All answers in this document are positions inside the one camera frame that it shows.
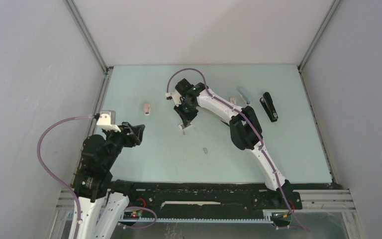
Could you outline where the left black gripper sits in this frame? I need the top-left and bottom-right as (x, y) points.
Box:
(103, 120), (145, 168)

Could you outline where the pink stapler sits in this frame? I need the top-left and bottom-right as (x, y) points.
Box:
(143, 103), (151, 116)

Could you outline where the light blue stapler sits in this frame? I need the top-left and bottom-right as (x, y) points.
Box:
(237, 87), (253, 106)

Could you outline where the black stapler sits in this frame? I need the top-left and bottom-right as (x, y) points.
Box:
(260, 92), (279, 122)

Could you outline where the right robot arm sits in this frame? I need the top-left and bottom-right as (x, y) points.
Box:
(166, 79), (293, 211)

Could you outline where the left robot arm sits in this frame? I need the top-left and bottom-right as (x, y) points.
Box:
(69, 122), (145, 239)

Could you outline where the closed white staple box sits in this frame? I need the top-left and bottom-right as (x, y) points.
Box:
(229, 97), (237, 105)

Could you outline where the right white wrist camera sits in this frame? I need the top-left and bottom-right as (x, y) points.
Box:
(165, 90), (183, 107)

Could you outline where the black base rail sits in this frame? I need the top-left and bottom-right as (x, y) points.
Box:
(72, 179), (313, 220)

